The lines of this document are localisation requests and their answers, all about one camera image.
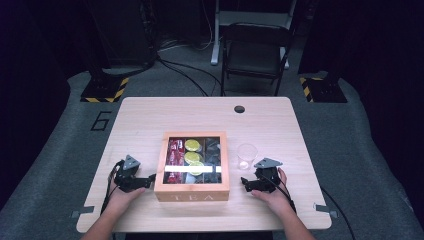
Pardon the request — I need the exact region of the dark pyramid tea bag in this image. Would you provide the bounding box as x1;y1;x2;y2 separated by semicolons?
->
204;152;222;166
204;138;221;153
203;172;222;184

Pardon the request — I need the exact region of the black stand with striped base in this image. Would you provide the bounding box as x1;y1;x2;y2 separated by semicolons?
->
298;66;348;104
80;63;130;104

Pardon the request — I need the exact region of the right hand-held gripper cable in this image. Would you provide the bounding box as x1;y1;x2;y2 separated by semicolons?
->
266;174;297;213

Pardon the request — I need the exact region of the person's left hand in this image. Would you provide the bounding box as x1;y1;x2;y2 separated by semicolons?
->
105;179;147;216

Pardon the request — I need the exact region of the dark curtain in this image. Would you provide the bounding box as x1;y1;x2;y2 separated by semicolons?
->
0;0;84;209
298;0;424;219

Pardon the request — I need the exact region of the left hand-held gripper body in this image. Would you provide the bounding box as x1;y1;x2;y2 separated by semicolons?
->
114;154;144;193

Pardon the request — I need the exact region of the white desk frame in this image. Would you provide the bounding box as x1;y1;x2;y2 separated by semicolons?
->
210;0;298;70

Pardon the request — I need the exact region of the grey table edge bracket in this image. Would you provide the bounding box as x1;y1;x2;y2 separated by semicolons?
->
70;205;96;219
313;202;339;219

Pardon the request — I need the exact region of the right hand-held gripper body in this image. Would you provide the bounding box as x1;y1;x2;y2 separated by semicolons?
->
253;157;284;194

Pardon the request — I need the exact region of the black cabinet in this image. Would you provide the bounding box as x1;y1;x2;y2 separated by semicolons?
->
85;0;158;68

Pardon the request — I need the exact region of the person's right hand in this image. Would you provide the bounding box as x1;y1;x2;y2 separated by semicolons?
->
251;167;296;216

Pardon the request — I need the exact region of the clear plastic cup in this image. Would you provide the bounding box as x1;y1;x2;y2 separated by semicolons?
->
236;143;259;171

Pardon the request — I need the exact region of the black folding chair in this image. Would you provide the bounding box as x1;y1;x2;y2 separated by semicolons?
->
220;22;294;98

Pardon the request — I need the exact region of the hand-held gripper cable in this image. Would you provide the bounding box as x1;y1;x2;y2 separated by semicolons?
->
266;174;297;213
100;159;125;214

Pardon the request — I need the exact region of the wooden tea box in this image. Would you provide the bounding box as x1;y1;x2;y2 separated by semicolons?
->
153;130;231;203

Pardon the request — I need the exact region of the black floor cable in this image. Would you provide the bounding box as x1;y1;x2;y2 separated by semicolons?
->
320;187;357;240
156;57;210;98
159;59;223;88

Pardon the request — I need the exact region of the left hand-held gripper cable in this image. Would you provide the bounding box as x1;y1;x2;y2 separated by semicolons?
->
100;159;125;214

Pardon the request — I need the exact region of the green lid coffee capsule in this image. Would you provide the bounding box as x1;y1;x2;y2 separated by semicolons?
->
184;151;202;165
188;161;205;177
184;138;202;152

